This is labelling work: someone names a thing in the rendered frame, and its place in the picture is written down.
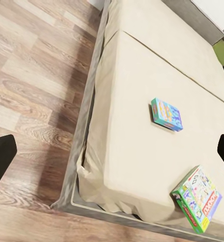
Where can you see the board game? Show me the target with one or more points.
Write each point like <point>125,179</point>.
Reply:
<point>198,197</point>
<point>166,115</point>

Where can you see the bed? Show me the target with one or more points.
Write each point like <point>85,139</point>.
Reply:
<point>123,167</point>

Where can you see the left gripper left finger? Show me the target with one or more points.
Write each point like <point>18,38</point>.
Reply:
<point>8,150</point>

